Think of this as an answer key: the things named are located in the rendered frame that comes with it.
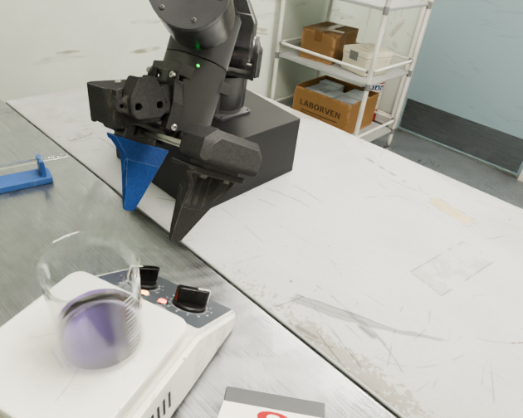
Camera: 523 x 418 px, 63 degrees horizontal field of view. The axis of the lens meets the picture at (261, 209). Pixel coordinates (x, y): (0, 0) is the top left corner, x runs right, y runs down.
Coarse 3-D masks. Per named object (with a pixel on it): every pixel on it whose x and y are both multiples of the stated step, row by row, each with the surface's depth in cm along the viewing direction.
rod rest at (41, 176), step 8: (40, 160) 62; (40, 168) 62; (0, 176) 62; (8, 176) 62; (16, 176) 62; (24, 176) 62; (32, 176) 63; (40, 176) 63; (48, 176) 63; (0, 184) 60; (8, 184) 60; (16, 184) 61; (24, 184) 61; (32, 184) 62; (40, 184) 63; (0, 192) 60
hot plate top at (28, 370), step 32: (32, 320) 33; (160, 320) 34; (0, 352) 30; (32, 352) 30; (160, 352) 32; (0, 384) 28; (32, 384) 29; (64, 384) 29; (96, 384) 29; (128, 384) 29; (32, 416) 27; (64, 416) 27; (96, 416) 27
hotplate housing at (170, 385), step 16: (224, 320) 41; (192, 336) 35; (208, 336) 37; (224, 336) 42; (176, 352) 34; (192, 352) 35; (208, 352) 39; (160, 368) 32; (176, 368) 33; (192, 368) 36; (160, 384) 32; (176, 384) 34; (192, 384) 37; (144, 400) 31; (160, 400) 32; (176, 400) 35; (0, 416) 28; (128, 416) 29; (144, 416) 30; (160, 416) 33
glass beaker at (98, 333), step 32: (64, 256) 29; (96, 256) 31; (128, 256) 30; (64, 288) 30; (96, 288) 33; (128, 288) 27; (64, 320) 26; (96, 320) 26; (128, 320) 28; (64, 352) 29; (96, 352) 28; (128, 352) 30
